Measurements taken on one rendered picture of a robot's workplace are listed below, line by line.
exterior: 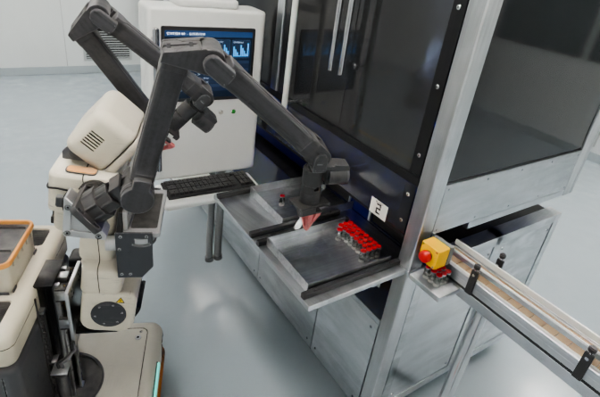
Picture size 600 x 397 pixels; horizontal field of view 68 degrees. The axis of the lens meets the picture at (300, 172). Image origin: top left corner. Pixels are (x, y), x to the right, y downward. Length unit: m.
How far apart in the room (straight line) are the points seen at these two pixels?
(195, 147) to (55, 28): 4.56
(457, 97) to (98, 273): 1.15
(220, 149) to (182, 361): 1.02
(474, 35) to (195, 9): 1.08
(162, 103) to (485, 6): 0.83
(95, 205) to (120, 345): 1.03
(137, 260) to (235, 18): 1.07
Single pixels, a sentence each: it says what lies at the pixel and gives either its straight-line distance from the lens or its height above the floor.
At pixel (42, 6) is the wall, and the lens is 6.40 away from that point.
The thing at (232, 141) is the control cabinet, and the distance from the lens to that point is 2.12.
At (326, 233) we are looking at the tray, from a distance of 1.67.
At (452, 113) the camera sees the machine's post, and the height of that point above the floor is 1.45.
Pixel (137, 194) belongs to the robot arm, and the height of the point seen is 1.25.
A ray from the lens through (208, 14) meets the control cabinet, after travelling 1.92.
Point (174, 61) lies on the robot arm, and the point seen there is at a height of 1.58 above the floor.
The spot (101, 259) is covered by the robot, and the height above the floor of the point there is 0.91.
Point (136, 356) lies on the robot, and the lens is 2.03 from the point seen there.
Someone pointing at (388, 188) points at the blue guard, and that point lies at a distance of 1.55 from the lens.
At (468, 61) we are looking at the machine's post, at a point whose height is 1.60.
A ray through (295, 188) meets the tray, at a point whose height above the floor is 0.88.
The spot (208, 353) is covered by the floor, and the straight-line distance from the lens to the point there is 2.38.
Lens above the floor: 1.81
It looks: 27 degrees down
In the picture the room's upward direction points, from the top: 8 degrees clockwise
